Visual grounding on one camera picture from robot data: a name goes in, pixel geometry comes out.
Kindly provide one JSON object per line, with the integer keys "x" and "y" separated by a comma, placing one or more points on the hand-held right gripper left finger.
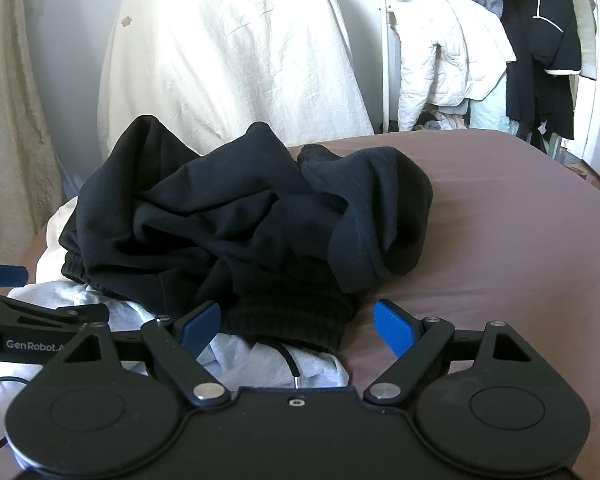
{"x": 200, "y": 329}

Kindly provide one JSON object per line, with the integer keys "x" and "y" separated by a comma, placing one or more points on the pile of mixed clothes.
{"x": 440, "y": 119}

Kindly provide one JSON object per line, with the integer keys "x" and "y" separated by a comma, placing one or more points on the black jacket with white piping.
{"x": 545, "y": 35}

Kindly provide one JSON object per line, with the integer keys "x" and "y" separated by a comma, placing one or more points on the black sweatshirt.
{"x": 220, "y": 210}

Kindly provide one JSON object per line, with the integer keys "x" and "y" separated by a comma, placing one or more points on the cream hanging garment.
{"x": 587, "y": 15}

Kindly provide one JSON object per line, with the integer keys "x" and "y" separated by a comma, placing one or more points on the white clothes rack pole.
{"x": 386, "y": 85}

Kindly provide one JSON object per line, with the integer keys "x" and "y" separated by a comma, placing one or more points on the pale mint quilted cloth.
{"x": 487, "y": 107}

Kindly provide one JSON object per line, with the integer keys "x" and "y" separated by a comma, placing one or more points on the white puffer jacket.
{"x": 445, "y": 60}

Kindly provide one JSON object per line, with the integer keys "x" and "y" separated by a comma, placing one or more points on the cream cloth cover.
{"x": 230, "y": 60}

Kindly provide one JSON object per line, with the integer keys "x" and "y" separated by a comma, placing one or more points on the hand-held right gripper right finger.
{"x": 392, "y": 330}

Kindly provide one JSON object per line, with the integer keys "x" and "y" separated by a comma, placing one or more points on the pale grey t-shirt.
{"x": 235, "y": 366}

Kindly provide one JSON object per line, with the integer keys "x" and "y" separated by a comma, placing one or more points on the beige curtain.
{"x": 5, "y": 110}

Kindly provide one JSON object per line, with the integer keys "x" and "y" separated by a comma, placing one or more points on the black sweatpants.
{"x": 290, "y": 310}

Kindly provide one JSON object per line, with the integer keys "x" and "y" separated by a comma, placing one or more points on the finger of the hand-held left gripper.
{"x": 5, "y": 275}
{"x": 55, "y": 316}

